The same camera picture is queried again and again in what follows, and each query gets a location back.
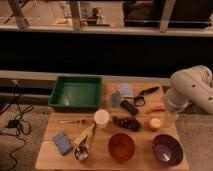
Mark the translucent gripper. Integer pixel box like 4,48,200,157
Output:
164,102,180,128

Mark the yellow red apple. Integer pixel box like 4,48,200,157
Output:
148,118,162,131

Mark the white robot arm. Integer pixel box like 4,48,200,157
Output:
163,65,213,128

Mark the white paper cup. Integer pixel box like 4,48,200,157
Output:
94,109,110,128

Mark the metal measuring cup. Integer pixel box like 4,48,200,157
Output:
74,123,96,162

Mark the orange carrot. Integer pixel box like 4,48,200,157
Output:
145,106,166,114

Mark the purple bowl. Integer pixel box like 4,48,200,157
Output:
152,134,184,167

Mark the bunch of dark grapes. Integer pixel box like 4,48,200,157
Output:
113,117,141,132

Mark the black remote control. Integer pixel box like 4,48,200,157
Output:
121,100,139,115

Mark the clear plastic bag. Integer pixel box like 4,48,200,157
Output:
118,83,134,97

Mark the red bowl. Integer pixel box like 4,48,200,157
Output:
108,133,135,162

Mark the green plastic tray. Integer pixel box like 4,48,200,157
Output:
48,76,102,111

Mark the blue sponge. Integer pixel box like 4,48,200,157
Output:
53,132,73,155

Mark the black power adapter with cables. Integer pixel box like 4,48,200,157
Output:
0,94,33,171

